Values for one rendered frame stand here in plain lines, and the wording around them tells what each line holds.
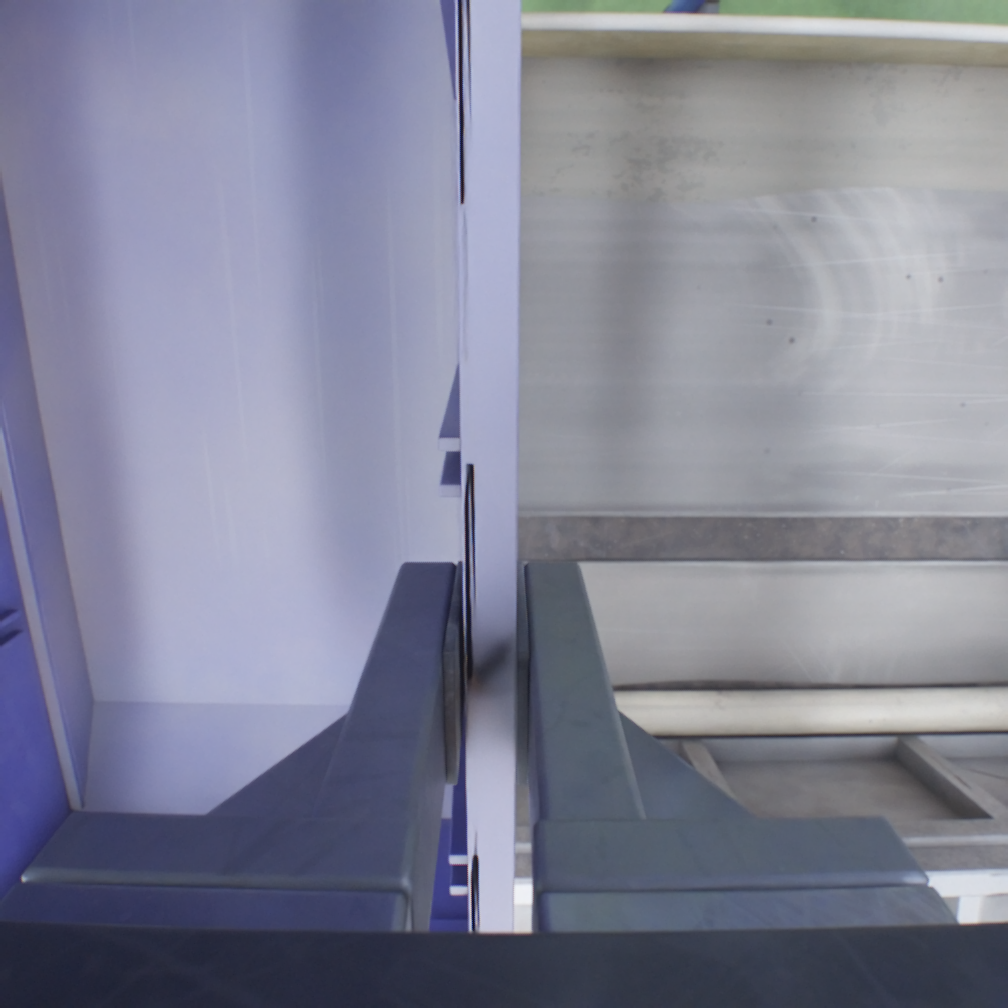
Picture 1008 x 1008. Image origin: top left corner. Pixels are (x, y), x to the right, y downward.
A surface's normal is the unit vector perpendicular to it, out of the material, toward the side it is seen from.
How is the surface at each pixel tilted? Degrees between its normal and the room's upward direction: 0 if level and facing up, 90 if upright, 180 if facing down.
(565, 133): 1
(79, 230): 0
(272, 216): 0
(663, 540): 9
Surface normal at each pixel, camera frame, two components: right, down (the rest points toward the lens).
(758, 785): 0.00, -0.99
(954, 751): 0.00, 0.13
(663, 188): 0.03, 0.33
